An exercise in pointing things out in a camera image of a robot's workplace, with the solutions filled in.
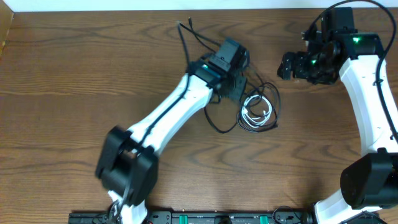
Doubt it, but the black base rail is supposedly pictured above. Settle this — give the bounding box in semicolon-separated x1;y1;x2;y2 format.
68;210;382;224

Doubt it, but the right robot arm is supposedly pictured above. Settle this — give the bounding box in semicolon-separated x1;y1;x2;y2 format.
277;1;397;223

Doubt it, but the black USB cable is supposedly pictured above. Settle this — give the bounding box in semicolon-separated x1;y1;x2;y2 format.
203;62;282;134

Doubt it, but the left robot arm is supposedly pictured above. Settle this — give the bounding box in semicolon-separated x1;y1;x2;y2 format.
95;39;250;223

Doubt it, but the white USB cable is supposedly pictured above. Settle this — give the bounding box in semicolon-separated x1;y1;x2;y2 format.
241;94;274;127

